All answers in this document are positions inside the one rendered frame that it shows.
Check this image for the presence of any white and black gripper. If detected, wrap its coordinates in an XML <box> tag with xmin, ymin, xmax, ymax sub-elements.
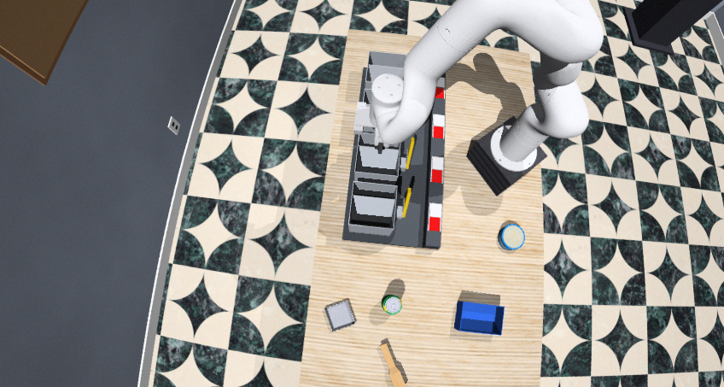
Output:
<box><xmin>374</xmin><ymin>127</ymin><xmax>390</xmax><ymax>154</ymax></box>

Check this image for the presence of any round tin with blue-rimmed lid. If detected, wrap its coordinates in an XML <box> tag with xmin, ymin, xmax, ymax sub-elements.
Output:
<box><xmin>498</xmin><ymin>224</ymin><xmax>525</xmax><ymax>250</ymax></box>

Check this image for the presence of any green and yellow drink can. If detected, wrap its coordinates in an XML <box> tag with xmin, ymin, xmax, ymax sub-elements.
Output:
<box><xmin>381</xmin><ymin>295</ymin><xmax>402</xmax><ymax>314</ymax></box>

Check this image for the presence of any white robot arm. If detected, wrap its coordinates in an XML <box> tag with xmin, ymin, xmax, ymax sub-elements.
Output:
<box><xmin>353</xmin><ymin>0</ymin><xmax>604</xmax><ymax>172</ymax></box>

